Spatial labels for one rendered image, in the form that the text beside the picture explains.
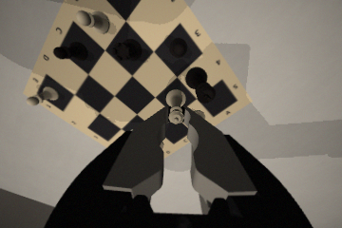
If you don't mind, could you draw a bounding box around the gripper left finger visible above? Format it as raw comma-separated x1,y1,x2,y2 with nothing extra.
44,105,171,228

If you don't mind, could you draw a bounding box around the chessboard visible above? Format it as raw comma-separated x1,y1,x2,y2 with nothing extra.
23,0,252,147

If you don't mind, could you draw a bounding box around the white knight chess piece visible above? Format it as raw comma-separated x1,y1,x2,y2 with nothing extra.
194,110,205,120

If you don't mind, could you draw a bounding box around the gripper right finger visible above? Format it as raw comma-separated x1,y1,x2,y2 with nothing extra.
181,106,313,228

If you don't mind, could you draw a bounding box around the white pawn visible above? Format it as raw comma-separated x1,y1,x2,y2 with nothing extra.
27,86,60,105
76,10,110,33

